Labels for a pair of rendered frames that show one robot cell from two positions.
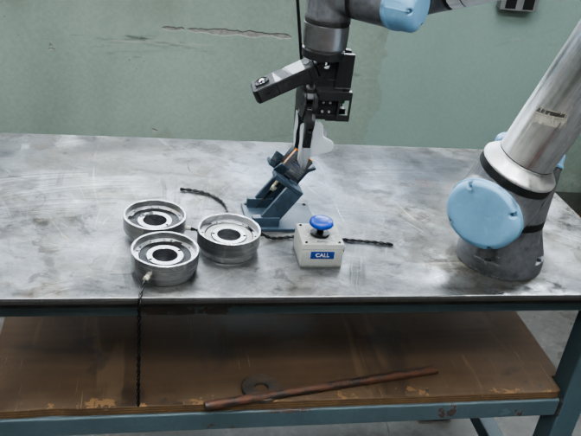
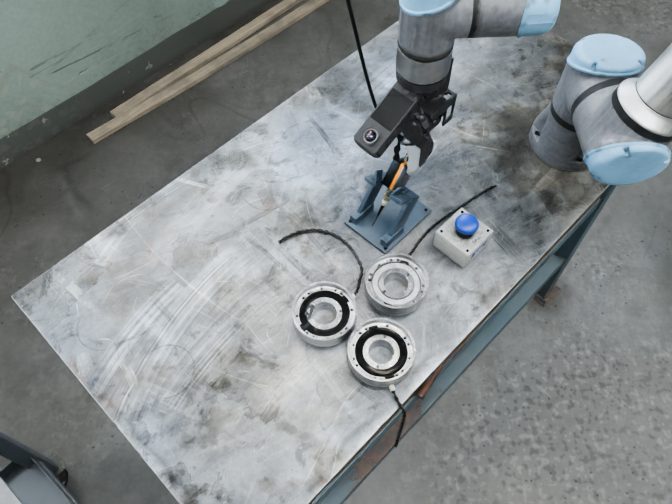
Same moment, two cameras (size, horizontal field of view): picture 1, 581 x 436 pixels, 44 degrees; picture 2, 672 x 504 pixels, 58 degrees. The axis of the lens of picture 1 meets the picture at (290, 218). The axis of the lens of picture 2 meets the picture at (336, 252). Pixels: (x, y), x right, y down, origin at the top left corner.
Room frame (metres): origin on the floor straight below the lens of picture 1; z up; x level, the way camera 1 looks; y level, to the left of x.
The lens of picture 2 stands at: (0.69, 0.43, 1.71)
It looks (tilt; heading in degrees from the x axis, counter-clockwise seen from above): 59 degrees down; 329
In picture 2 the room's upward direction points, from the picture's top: 2 degrees counter-clockwise
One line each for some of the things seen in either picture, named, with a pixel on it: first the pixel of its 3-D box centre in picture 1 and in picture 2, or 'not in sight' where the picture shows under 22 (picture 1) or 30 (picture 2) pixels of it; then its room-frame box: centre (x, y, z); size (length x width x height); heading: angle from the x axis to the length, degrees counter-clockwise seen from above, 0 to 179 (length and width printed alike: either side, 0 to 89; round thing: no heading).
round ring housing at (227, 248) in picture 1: (228, 239); (395, 285); (1.05, 0.10, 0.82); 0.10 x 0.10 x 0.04
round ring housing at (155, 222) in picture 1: (155, 224); (324, 315); (1.06, 0.23, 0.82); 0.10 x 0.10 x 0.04
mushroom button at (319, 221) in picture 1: (320, 231); (465, 229); (1.06, -0.05, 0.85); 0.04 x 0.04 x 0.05
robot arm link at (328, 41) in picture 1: (324, 35); (421, 56); (1.19, -0.02, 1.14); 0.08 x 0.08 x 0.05
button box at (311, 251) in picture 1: (321, 244); (464, 235); (1.06, -0.06, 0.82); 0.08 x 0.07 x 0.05; 103
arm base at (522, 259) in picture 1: (505, 234); (576, 124); (1.13, -0.38, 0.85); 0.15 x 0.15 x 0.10
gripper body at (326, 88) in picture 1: (323, 83); (420, 97); (1.19, -0.03, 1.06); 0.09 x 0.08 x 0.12; 104
